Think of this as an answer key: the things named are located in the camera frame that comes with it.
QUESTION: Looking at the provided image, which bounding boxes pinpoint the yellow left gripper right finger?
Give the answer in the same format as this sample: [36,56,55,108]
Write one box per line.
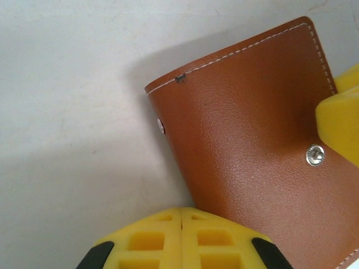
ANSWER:
[182,206,294,269]

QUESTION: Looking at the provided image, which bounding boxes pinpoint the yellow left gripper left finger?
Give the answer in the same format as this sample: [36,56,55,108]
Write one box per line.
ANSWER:
[75,206,183,269]

